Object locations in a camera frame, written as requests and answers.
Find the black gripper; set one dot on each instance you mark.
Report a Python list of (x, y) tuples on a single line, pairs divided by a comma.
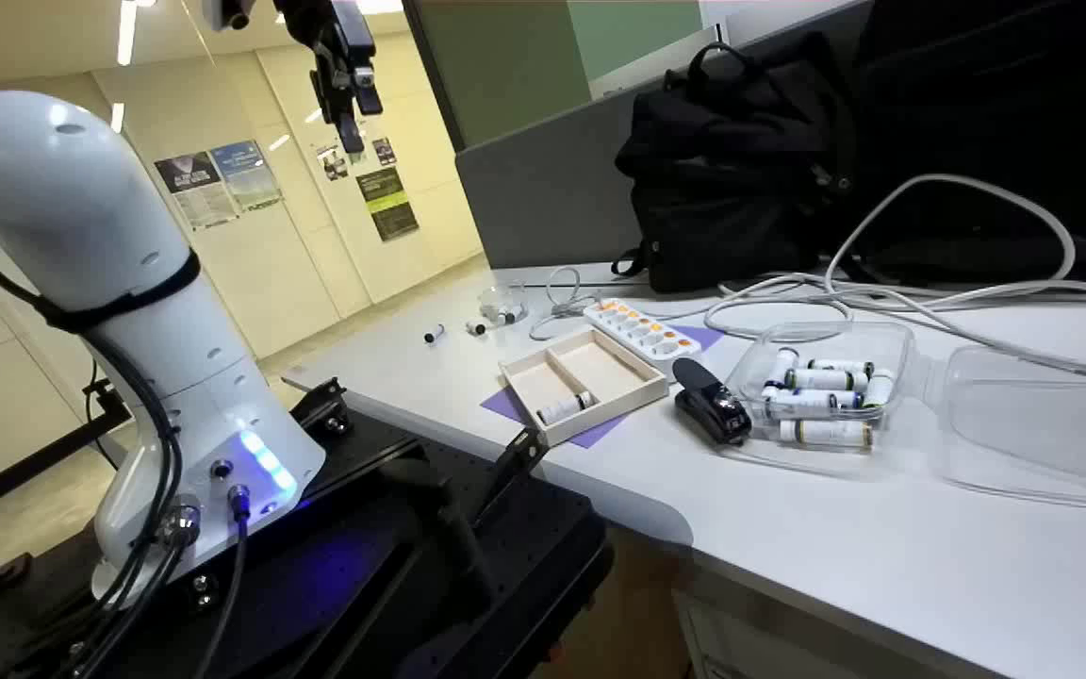
[(321, 33)]

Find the white switched power strip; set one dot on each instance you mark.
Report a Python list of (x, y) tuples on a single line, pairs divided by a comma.
[(642, 330)]

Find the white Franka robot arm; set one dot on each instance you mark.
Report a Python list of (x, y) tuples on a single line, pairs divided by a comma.
[(66, 203)]

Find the ceiling light panel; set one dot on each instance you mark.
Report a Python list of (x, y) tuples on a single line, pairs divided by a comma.
[(380, 4)]

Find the green board panel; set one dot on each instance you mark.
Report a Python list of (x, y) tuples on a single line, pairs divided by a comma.
[(507, 61)]

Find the small black cap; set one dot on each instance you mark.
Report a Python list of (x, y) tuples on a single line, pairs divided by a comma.
[(431, 336), (475, 327)]

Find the small silver item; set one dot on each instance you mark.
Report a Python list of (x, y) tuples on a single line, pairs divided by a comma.
[(568, 402)]

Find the wooden divided tray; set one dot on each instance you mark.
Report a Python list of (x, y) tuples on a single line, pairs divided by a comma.
[(605, 378)]

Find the black table clamp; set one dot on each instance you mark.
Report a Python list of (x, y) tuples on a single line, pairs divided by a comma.
[(521, 451)]

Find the black backpack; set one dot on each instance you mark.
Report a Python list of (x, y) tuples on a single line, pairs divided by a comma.
[(756, 175)]

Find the black stapler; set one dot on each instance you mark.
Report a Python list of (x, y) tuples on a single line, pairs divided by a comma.
[(709, 409)]

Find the black robot cart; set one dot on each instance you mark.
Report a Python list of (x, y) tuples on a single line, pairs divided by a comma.
[(355, 590)]

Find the white marker tube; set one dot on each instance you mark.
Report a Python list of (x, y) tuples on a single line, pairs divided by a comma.
[(781, 365), (824, 378), (844, 366), (799, 407), (874, 390), (827, 437)]

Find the clear plastic container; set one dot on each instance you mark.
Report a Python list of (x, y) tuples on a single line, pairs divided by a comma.
[(819, 336)]

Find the small wall notice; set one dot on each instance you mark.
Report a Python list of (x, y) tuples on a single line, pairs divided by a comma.
[(333, 164), (386, 149)]

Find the green black wall poster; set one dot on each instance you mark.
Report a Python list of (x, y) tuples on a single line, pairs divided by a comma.
[(389, 207)]

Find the blue wall poster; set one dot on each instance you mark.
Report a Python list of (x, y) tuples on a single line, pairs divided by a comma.
[(245, 175)]

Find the dark headed wall poster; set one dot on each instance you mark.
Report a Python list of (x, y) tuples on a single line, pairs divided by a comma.
[(192, 190)]

